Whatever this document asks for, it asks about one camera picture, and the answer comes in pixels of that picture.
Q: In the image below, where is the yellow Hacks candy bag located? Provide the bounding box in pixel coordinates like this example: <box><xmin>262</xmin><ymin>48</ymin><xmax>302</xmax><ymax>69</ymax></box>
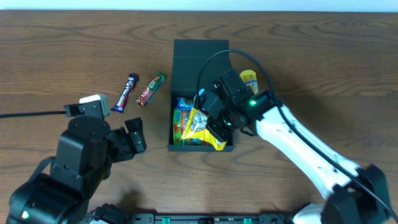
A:
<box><xmin>182</xmin><ymin>108</ymin><xmax>226</xmax><ymax>151</ymax></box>

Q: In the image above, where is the yellow Mentos gum bottle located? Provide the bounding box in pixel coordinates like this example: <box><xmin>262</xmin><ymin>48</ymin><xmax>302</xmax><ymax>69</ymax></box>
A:
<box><xmin>239</xmin><ymin>70</ymin><xmax>259</xmax><ymax>94</ymax></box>

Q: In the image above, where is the red green KitKat bar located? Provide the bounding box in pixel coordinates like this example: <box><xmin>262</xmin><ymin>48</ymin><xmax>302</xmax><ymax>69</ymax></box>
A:
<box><xmin>136</xmin><ymin>72</ymin><xmax>167</xmax><ymax>106</ymax></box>

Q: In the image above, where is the Haribo gummy worms bag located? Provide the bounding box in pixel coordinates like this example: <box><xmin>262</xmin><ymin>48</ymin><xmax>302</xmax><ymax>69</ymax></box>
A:
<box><xmin>173</xmin><ymin>109</ymin><xmax>205</xmax><ymax>146</ymax></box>

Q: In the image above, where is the purple Dairy Milk bar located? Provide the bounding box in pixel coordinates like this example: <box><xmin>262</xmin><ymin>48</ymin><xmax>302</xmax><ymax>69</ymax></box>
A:
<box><xmin>111</xmin><ymin>73</ymin><xmax>139</xmax><ymax>113</ymax></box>

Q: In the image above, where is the blue Oreo cookie pack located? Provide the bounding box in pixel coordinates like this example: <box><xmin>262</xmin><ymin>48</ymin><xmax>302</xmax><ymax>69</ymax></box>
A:
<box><xmin>174</xmin><ymin>97</ymin><xmax>195</xmax><ymax>119</ymax></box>

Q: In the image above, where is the dark green lidded box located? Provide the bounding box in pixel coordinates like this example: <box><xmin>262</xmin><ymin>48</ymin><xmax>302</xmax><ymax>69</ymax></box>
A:
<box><xmin>167</xmin><ymin>39</ymin><xmax>231</xmax><ymax>152</ymax></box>

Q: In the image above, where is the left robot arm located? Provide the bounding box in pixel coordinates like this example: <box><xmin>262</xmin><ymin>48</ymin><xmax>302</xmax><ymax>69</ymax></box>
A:
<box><xmin>6</xmin><ymin>115</ymin><xmax>147</xmax><ymax>223</ymax></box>

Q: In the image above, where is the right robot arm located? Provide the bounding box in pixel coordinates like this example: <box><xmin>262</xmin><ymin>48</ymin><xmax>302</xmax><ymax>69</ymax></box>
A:
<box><xmin>198</xmin><ymin>88</ymin><xmax>397</xmax><ymax>223</ymax></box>

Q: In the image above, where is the black mounting rail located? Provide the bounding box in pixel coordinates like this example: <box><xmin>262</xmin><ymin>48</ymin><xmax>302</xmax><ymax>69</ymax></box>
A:
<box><xmin>90</xmin><ymin>203</ymin><xmax>312</xmax><ymax>224</ymax></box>

